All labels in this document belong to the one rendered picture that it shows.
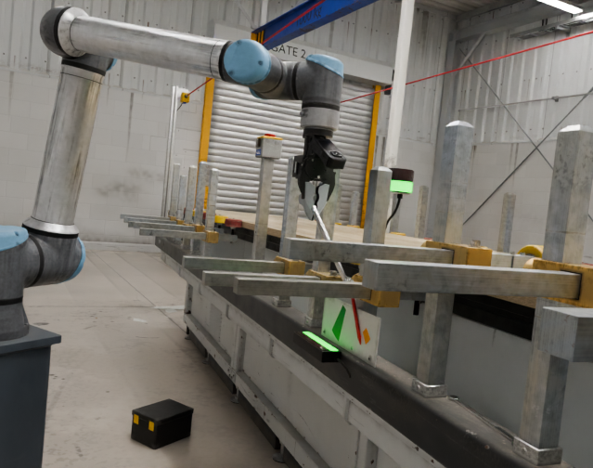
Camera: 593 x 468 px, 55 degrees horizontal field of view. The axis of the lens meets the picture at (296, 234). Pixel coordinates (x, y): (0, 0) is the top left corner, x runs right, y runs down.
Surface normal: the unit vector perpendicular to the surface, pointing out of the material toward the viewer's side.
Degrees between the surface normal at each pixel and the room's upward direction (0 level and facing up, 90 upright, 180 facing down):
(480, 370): 90
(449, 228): 90
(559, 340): 90
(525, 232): 90
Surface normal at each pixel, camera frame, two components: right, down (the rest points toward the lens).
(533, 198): -0.88, -0.06
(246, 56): -0.25, 0.04
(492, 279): 0.37, 0.09
